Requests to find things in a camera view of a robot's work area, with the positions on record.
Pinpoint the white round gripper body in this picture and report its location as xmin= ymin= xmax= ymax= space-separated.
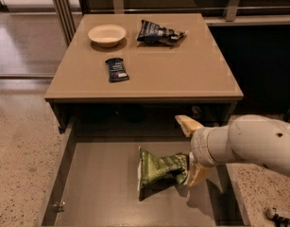
xmin=191 ymin=127 xmax=229 ymax=167

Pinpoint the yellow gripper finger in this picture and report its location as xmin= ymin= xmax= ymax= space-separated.
xmin=175 ymin=115 xmax=203 ymax=137
xmin=187 ymin=152 xmax=211 ymax=187

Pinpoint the green jalapeno chip bag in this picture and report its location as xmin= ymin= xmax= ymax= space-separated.
xmin=138 ymin=148 xmax=189 ymax=190

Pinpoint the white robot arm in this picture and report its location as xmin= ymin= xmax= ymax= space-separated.
xmin=176 ymin=114 xmax=290 ymax=186

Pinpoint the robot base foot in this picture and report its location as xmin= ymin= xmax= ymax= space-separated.
xmin=265 ymin=207 xmax=290 ymax=227

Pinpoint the tan cabinet with top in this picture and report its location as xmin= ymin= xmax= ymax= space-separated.
xmin=44 ymin=13 xmax=243 ymax=127

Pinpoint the dark blue chip bag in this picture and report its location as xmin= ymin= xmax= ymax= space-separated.
xmin=137 ymin=20 xmax=185 ymax=46

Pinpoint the open grey top drawer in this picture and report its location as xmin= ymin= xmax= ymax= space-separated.
xmin=37 ymin=118 xmax=250 ymax=227

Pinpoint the small dark blue snack packet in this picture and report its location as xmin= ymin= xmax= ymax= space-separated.
xmin=105 ymin=58 xmax=129 ymax=82

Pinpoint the white paper bowl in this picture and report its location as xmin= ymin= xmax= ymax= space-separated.
xmin=88 ymin=25 xmax=127 ymax=48

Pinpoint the metal railing frame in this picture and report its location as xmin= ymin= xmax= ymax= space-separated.
xmin=53 ymin=0 xmax=290 ymax=44

